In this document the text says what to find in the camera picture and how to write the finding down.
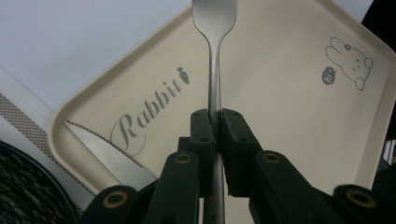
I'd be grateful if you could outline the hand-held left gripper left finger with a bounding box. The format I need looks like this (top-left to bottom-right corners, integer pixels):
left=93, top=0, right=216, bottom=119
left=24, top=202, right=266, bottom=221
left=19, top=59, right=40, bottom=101
left=177, top=108, right=219, bottom=199

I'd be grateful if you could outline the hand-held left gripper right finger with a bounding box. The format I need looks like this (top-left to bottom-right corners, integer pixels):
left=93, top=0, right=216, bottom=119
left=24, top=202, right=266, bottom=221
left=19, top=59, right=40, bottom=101
left=219, top=107, right=262, bottom=199

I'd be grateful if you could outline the beige tray with rabbit print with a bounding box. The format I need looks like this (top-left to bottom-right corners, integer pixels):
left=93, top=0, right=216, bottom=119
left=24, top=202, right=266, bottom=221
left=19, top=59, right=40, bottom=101
left=48, top=0, right=396, bottom=224

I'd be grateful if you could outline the silver serrated knife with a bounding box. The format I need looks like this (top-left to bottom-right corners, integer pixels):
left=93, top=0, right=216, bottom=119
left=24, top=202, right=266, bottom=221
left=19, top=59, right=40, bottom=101
left=63, top=119, right=159, bottom=191

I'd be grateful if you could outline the silver fork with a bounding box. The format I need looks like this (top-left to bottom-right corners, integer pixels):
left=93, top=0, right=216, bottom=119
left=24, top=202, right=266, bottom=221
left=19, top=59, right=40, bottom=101
left=191, top=0, right=239, bottom=224

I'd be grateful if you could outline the black woven round plate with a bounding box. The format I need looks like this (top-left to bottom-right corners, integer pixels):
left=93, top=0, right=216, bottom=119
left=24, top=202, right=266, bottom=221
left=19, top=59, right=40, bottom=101
left=0, top=140, right=79, bottom=224

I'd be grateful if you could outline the grey striped placemat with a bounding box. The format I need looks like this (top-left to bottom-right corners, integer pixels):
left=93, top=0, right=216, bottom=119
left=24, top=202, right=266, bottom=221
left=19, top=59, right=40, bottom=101
left=0, top=66, right=96, bottom=217

